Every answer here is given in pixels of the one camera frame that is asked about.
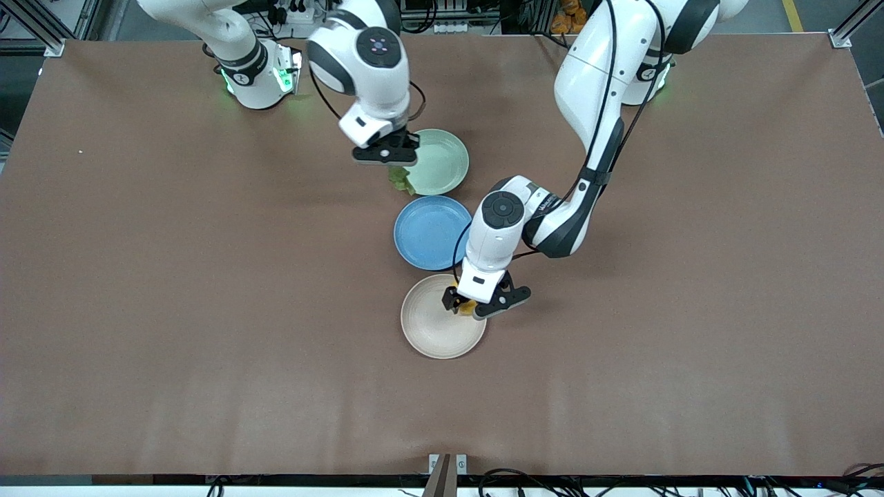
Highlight green lettuce leaf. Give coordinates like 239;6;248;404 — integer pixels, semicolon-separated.
387;166;417;197

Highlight arm base box green LEDs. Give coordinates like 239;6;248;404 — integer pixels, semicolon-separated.
272;46;304;95

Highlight light green plate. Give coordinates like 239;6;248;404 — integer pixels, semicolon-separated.
403;129;470;196

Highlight beige plate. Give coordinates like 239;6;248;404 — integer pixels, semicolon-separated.
401;274;488;360

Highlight blue plate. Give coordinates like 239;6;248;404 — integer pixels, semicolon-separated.
394;195;476;271

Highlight bag of oranges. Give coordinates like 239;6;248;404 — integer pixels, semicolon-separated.
550;0;589;35

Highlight brown table cover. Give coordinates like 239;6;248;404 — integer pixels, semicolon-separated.
0;33;884;477

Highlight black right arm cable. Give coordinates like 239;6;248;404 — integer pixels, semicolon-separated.
309;66;427;133

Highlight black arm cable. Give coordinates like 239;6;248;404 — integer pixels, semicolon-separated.
452;0;668;292
309;66;427;133

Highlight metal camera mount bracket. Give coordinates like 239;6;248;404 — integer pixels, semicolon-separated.
427;453;468;497

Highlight black floor cable bundle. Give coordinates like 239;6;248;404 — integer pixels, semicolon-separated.
478;469;691;497
742;462;884;497

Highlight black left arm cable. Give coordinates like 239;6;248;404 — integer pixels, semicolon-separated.
452;0;668;292

